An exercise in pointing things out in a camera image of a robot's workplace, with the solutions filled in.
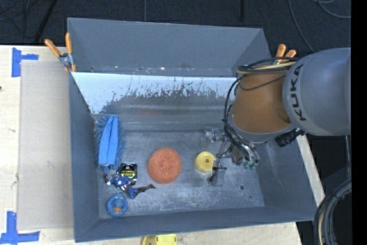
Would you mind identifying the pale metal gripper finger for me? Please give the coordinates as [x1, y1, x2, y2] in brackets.
[207, 165, 228, 186]
[200, 127, 227, 150]

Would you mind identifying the orange round sponge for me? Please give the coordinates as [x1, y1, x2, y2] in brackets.
[146, 147, 183, 185]

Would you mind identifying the black tape measure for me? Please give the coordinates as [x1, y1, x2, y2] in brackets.
[118, 162, 138, 180]

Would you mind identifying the blue toy action figure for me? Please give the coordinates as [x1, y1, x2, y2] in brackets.
[103, 173, 157, 200]

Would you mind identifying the grey metal bin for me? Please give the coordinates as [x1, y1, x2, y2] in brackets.
[67, 17, 318, 243]

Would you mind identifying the blue duster mitt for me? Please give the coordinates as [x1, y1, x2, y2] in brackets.
[95, 114, 127, 173]

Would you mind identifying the blue rubber duck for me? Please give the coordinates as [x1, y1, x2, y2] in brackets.
[106, 192, 128, 219]

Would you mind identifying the pale wood flat board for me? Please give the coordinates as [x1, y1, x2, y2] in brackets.
[16, 60, 75, 231]

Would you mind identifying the yellow ring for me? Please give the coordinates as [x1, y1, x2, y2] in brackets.
[194, 151, 217, 174]

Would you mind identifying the black cylinder on white bracket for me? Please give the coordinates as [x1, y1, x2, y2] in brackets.
[274, 127, 306, 148]

